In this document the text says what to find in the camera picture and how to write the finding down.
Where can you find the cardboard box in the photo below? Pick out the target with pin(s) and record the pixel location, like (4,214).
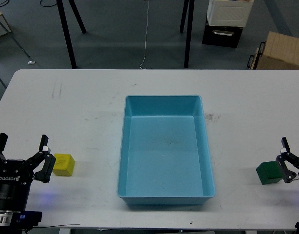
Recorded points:
(278,52)

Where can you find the black table legs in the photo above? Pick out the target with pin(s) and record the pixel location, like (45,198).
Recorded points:
(65,28)
(187,18)

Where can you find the wooden cabinet with metal legs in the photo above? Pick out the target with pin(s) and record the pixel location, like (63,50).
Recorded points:
(6,30)

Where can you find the yellow block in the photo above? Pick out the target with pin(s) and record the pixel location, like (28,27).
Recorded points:
(64,165)

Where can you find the black table legs right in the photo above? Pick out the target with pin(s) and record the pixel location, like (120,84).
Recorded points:
(187,18)

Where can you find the green block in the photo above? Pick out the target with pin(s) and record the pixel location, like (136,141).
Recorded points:
(269,172)

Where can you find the black storage box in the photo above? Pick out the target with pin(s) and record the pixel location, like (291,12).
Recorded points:
(224,36)

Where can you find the white storage crate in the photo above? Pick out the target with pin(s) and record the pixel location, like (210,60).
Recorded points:
(229,13)

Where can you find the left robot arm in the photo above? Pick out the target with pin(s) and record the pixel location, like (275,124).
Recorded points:
(16,222)

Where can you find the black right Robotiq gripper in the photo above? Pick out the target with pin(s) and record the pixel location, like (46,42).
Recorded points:
(284,157)

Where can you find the black table legs left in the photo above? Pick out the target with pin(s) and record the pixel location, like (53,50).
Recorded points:
(65,28)

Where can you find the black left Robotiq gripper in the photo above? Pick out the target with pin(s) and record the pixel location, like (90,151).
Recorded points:
(15,181)

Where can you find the light blue plastic box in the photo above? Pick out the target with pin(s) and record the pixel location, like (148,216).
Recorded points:
(165,157)

